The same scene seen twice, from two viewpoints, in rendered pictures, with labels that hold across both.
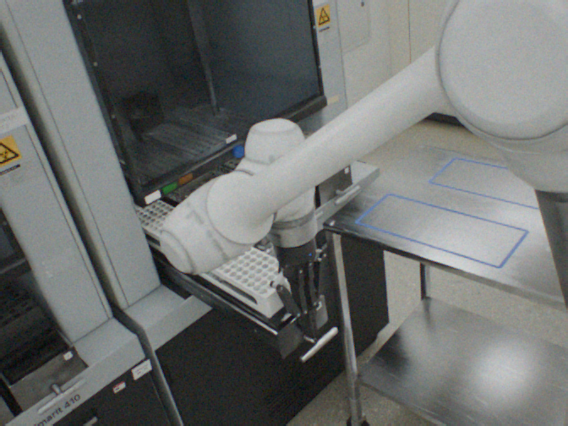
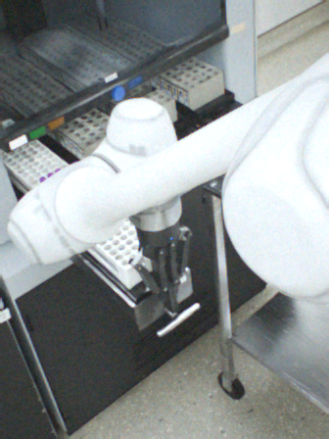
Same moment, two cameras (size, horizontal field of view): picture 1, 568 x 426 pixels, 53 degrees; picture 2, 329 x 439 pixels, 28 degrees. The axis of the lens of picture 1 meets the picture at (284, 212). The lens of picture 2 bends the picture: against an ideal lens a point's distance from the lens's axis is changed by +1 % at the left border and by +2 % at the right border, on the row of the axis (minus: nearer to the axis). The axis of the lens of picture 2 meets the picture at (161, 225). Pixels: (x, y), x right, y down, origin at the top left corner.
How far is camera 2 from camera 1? 0.20 m
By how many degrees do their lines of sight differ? 12
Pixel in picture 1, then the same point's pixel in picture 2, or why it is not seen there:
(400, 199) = not seen: hidden behind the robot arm
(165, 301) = not seen: hidden behind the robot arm
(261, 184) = (108, 194)
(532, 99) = (289, 271)
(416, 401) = (289, 371)
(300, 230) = (161, 216)
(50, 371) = not seen: outside the picture
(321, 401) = (196, 350)
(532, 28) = (289, 219)
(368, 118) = (218, 146)
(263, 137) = (124, 123)
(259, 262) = (125, 226)
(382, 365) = (259, 326)
